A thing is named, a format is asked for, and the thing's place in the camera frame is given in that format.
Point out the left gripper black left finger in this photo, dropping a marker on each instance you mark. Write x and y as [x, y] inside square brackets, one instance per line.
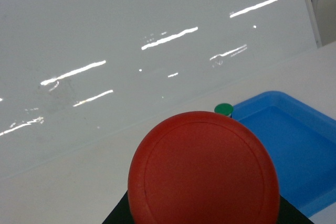
[121, 213]

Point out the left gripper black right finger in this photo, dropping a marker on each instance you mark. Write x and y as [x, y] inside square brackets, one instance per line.
[289, 214]

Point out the red mushroom push button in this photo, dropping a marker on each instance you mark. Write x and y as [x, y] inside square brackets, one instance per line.
[202, 167]

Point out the blue plastic tray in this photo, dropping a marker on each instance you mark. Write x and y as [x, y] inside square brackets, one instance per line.
[301, 143]

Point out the green mushroom push button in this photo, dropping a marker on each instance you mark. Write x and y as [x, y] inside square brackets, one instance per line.
[225, 109]

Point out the white glossy whiteboard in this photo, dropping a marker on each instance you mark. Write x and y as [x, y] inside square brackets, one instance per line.
[74, 71]

